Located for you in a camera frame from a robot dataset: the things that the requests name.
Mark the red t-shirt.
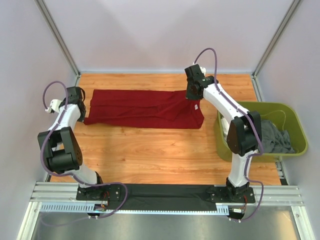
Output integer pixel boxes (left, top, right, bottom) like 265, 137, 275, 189
84, 89, 205, 129

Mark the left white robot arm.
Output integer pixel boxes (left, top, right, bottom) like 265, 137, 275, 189
37, 86, 107, 201

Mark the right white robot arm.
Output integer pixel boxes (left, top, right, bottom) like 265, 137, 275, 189
184, 64, 262, 202

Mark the white t-shirt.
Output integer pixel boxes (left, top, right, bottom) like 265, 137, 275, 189
221, 117, 230, 142

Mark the green plastic bin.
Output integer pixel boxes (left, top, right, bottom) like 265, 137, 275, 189
214, 101, 308, 163

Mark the grey t-shirt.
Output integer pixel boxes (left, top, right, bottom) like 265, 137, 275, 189
261, 120, 295, 154

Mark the black cloth strip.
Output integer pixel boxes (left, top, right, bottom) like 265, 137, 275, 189
120, 183, 217, 211

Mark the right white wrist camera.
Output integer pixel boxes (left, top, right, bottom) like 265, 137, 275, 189
200, 66, 207, 76

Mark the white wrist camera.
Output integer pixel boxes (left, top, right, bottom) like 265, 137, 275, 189
200, 66, 207, 76
45, 99, 62, 114

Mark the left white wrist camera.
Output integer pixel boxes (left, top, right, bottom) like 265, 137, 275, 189
45, 99, 62, 114

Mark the left aluminium frame post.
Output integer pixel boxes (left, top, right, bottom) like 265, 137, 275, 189
35, 0, 81, 77

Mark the aluminium frame post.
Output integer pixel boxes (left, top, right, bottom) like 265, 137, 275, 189
252, 0, 303, 79
35, 0, 81, 77

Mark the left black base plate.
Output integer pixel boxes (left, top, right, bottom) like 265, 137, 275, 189
76, 184, 126, 202

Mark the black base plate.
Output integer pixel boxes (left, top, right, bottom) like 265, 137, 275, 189
76, 184, 126, 202
206, 185, 256, 204

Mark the aluminium mounting rail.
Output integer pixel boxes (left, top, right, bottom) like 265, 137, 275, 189
29, 182, 305, 207

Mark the slotted cable duct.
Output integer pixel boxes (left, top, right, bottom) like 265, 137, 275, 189
39, 202, 229, 216

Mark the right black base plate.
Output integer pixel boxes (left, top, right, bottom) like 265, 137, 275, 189
206, 185, 256, 204

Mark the right aluminium frame post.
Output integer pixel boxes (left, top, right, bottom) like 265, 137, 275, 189
252, 0, 303, 79

